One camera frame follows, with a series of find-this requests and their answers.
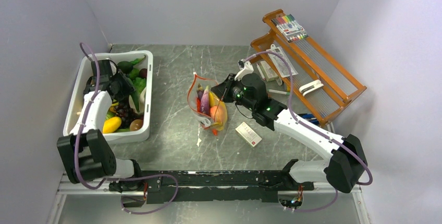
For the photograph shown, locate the dark purple grape bunch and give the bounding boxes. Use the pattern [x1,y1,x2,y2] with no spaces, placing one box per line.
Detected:
[114,103,140,129]

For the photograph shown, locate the yellow banana bunch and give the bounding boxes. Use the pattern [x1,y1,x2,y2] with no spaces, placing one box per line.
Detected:
[209,92,228,131]

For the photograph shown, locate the white cardboard box red logo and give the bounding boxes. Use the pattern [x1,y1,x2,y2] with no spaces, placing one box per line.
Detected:
[235,122,262,147]

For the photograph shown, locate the white stapler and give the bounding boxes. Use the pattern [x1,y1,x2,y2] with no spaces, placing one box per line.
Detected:
[299,80,324,96]

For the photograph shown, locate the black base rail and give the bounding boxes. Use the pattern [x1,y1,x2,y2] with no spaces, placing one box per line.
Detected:
[148,170,314,203]

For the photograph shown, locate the orange fruit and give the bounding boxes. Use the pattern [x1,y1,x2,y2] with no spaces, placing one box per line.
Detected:
[210,105,224,122]

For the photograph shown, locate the orange wooden rack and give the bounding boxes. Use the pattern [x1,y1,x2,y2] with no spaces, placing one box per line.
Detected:
[250,9,367,126]

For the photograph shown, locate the green chili pepper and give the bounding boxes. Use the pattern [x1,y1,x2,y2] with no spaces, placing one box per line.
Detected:
[130,55,147,66]

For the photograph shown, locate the white plastic food bin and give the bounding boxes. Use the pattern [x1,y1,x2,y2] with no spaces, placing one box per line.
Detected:
[63,51,153,144]

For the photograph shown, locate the packaged card on rack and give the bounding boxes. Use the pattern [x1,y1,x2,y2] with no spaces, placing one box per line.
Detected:
[267,44,298,78]

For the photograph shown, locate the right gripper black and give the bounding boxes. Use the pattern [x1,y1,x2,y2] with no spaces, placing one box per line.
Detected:
[211,73,255,111]

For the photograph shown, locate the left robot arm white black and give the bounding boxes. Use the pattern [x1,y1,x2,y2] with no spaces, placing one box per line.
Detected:
[57,59,144,191]

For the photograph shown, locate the blue hole punch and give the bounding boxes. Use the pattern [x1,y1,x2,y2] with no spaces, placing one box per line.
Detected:
[299,114,320,125]

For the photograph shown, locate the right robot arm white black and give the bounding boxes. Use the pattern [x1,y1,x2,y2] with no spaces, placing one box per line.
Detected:
[211,73,367,193]

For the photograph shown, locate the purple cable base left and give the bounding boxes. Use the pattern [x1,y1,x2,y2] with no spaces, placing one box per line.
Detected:
[119,174,179,215]

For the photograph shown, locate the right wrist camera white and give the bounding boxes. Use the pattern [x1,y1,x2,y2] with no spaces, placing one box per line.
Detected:
[235,60,254,81]

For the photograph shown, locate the green white marker pen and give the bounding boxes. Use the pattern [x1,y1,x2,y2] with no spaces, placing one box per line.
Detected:
[268,89,290,95]

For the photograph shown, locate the brown kiwi fruit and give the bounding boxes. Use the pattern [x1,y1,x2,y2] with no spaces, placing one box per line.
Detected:
[129,119,143,131]

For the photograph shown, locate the pack of coloured markers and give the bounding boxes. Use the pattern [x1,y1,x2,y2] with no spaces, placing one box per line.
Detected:
[271,14,309,42]

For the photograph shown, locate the clear zip bag orange zipper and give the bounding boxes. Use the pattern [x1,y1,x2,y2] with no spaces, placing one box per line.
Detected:
[187,72,228,136]

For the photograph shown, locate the purple eggplant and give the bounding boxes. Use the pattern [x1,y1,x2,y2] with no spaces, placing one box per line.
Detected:
[200,86,210,115]

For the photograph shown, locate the green avocado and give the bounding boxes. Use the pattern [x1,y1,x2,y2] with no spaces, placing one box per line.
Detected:
[117,61,134,74]

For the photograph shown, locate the white eraser box on rack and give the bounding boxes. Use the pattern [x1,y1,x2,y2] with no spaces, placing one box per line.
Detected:
[257,61,278,82]

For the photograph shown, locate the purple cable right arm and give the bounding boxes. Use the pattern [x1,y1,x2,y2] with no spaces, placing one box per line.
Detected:
[241,50,373,186]

